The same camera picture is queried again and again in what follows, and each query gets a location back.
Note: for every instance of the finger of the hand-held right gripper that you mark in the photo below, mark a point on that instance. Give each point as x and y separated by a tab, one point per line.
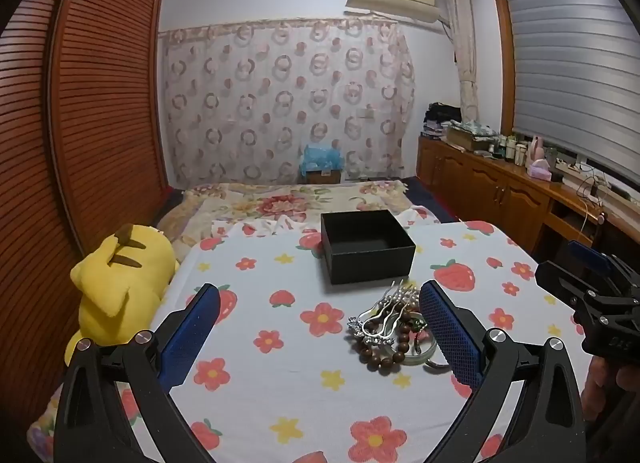
590	255
557	278

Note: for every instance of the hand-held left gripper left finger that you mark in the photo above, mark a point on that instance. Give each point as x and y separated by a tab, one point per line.
190	333

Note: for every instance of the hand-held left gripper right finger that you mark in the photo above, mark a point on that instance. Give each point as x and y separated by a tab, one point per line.
450	338

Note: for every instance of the pale green jade bangle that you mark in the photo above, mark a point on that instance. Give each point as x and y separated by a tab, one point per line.
420	360

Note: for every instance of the silver hair comb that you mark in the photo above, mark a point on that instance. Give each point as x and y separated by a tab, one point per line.
370	325

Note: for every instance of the black cardboard box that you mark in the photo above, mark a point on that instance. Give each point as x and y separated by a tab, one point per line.
370	263

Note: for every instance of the person's right hand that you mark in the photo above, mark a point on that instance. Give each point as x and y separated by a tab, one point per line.
602	393

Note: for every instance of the yellow plush toy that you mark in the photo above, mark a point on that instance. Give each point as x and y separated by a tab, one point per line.
115	293

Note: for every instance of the strawberry flower print sheet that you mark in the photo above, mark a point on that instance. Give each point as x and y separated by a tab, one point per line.
280	303

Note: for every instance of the wooden cabinet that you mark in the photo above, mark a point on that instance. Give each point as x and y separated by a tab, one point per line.
500	188

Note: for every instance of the row of toiletry bottles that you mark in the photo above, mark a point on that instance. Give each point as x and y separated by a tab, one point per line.
510	148

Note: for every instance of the navy red-trimmed bedspread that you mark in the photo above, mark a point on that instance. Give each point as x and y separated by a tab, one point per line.
430	198

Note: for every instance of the floral blanket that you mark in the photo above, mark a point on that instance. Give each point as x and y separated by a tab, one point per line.
280	203

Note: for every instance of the wooden box with floral cloth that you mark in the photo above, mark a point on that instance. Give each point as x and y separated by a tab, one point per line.
470	138

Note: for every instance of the grey window blind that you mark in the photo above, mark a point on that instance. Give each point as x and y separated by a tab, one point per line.
565	68

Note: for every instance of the stack of folded clothes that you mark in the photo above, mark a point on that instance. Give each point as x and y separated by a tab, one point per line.
440	118

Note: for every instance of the small cardboard box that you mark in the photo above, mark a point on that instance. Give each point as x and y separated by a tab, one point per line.
324	177

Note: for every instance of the blue plastic bag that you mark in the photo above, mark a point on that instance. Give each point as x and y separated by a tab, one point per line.
322	155

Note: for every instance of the wooden louvered wardrobe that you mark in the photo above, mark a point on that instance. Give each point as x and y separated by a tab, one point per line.
100	118

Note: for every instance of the circle pattern curtain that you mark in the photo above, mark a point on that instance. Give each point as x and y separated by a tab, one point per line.
280	103

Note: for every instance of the tied cream curtain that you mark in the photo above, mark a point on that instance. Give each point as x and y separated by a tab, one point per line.
462	43

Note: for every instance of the wooden window frame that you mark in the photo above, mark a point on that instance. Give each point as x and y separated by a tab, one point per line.
502	58

